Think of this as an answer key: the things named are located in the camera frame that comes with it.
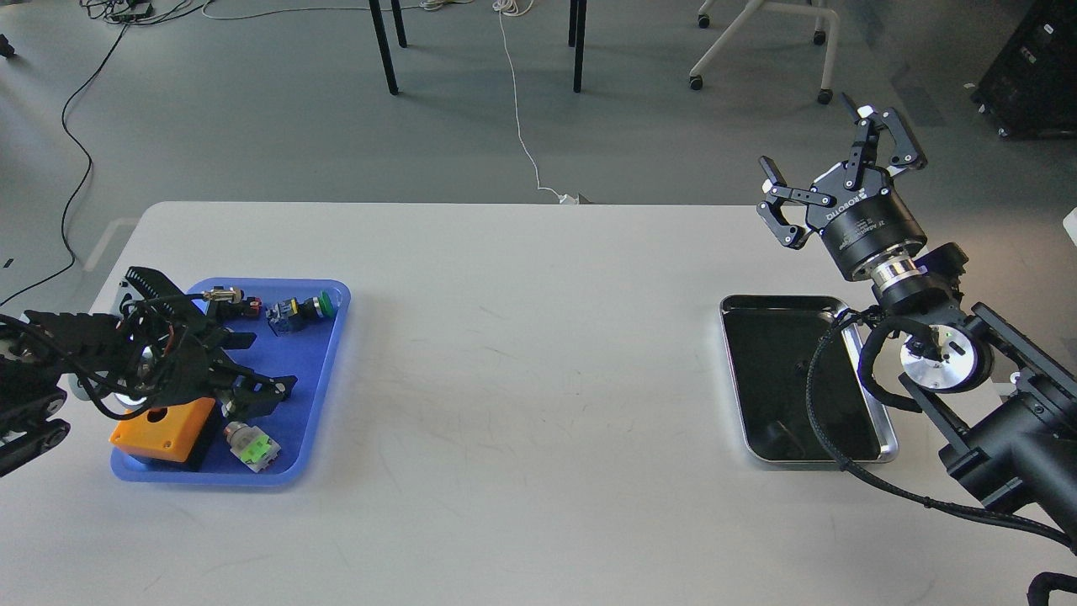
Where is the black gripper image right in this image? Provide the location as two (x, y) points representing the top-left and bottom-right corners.
(756, 93), (929, 283)

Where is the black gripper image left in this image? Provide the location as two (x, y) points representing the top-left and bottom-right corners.
(110, 266), (298, 419)

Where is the black robot arm image left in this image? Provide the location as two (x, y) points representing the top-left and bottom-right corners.
(3, 266), (297, 473)

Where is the blue plastic tray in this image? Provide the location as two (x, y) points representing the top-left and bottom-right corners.
(110, 278), (352, 487)

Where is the silver metal tray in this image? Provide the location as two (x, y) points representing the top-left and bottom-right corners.
(721, 295), (899, 467)

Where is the black square push button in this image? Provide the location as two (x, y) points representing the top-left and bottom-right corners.
(215, 291), (263, 322)

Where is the white rolling chair base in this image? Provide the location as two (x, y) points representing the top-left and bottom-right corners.
(686, 1), (843, 107)

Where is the black equipment case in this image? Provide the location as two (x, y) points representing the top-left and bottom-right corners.
(973, 1), (1076, 141)

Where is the black table leg right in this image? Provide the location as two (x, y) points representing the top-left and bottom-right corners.
(567, 0), (588, 93)

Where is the black table leg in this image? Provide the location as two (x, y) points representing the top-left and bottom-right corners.
(567, 0), (588, 93)
(367, 0), (408, 96)

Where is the black table leg left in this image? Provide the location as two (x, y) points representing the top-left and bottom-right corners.
(367, 0), (408, 96)

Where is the green push button switch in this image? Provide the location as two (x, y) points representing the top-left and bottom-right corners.
(266, 290), (337, 335)

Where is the orange button enclosure box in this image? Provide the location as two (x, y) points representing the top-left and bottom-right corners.
(110, 396), (222, 471)

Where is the black floor cable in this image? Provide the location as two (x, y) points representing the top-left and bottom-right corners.
(0, 0), (211, 308)

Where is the white floor cable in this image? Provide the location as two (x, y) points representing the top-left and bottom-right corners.
(491, 0), (581, 206)

